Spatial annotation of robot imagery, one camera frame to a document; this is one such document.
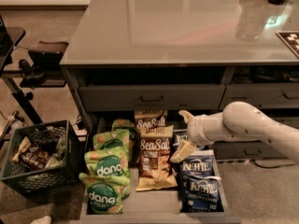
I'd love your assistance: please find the open grey middle drawer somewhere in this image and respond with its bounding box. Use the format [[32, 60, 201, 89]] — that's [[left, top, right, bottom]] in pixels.
[[69, 168, 241, 224]]

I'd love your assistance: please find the black desk with stand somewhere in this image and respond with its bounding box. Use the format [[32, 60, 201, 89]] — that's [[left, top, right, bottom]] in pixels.
[[0, 16, 68, 124]]

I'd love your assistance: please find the dark green plastic crate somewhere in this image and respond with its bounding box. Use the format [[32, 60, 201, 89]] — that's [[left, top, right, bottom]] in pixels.
[[0, 120, 83, 197]]

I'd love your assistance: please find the front green dang bag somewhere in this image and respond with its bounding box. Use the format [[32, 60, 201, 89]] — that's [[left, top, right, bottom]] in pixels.
[[78, 173, 130, 215]]

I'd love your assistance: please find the green dang bag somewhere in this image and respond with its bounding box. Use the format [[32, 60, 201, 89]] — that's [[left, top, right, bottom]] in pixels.
[[93, 130, 129, 151], [84, 147, 129, 177], [78, 173, 130, 215], [111, 119, 136, 161]]

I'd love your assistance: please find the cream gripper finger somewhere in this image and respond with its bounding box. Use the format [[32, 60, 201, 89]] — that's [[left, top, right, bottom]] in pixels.
[[178, 110, 194, 124], [170, 140, 197, 163]]

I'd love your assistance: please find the rear green dang bag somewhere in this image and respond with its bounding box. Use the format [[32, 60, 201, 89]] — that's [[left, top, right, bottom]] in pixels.
[[111, 119, 136, 161]]

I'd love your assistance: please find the grey bottom right drawer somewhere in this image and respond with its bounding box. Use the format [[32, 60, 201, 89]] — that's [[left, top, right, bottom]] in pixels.
[[212, 141, 285, 160]]

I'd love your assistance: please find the brown sea salt chip bag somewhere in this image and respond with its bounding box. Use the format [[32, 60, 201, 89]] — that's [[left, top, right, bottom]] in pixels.
[[136, 126, 178, 191], [135, 110, 167, 131]]

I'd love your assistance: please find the grey counter cabinet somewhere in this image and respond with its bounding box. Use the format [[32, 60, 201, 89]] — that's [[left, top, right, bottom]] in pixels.
[[59, 0, 299, 224]]

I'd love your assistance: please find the blue kettle chip bag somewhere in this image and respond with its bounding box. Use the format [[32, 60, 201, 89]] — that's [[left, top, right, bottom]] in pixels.
[[178, 150, 214, 183], [173, 130, 189, 150], [182, 175, 221, 213]]

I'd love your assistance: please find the black cable on floor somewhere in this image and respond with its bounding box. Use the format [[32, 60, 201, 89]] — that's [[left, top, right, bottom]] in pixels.
[[249, 159, 299, 170]]

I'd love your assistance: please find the black white marker tag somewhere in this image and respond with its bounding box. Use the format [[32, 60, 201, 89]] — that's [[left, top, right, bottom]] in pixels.
[[277, 31, 299, 58]]

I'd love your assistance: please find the white object on floor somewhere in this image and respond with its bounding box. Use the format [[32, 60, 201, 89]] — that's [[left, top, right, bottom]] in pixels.
[[30, 216, 51, 224]]

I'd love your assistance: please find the brown chip bag in crate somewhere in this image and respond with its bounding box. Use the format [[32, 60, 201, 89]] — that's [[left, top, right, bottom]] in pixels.
[[12, 136, 50, 171]]

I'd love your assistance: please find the front blue kettle chip bag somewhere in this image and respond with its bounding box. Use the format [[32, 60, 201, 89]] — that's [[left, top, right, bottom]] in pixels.
[[182, 175, 221, 213]]

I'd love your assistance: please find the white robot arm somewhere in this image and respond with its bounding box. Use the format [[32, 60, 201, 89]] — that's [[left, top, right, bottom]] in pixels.
[[170, 102, 299, 163]]

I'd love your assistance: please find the grey top left drawer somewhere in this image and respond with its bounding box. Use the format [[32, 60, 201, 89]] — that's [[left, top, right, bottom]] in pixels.
[[78, 84, 225, 112]]

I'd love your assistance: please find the rear blue kettle chip bag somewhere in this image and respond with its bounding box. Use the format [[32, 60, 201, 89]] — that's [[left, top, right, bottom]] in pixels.
[[173, 130, 189, 150]]

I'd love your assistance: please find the grey top right drawer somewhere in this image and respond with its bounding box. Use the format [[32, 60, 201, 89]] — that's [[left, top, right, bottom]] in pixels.
[[220, 83, 299, 109]]

